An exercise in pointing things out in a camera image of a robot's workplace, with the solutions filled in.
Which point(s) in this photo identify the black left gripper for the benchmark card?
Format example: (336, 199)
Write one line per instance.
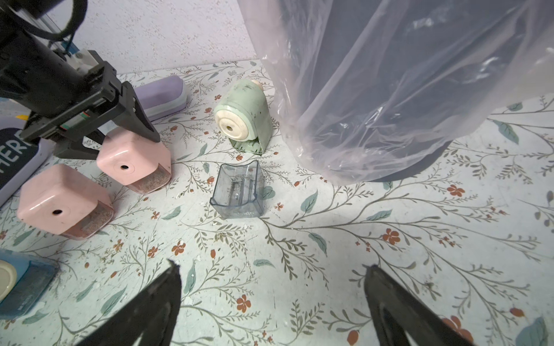
(66, 107)

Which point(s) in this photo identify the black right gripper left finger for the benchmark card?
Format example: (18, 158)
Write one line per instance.
(148, 319)

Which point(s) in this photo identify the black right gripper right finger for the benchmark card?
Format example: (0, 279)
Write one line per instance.
(399, 318)

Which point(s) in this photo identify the pink pencil sharpener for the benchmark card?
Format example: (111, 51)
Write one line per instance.
(141, 165)
(63, 202)

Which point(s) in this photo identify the green pencil sharpener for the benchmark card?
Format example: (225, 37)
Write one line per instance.
(243, 117)

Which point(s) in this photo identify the clear sharpener shavings tray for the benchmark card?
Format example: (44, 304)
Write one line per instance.
(238, 191)

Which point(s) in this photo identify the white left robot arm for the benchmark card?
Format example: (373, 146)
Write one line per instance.
(17, 33)

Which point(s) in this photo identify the purple pencil case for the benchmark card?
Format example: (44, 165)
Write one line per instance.
(163, 97)

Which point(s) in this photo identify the blue pencil sharpener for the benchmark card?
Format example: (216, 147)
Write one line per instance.
(24, 279)

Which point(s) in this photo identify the purple tissue box holder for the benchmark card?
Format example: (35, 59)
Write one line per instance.
(19, 159)

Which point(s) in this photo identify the grey trash bin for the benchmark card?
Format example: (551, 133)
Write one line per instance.
(415, 169)

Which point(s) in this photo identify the clear plastic bin liner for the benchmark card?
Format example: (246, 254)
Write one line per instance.
(364, 89)

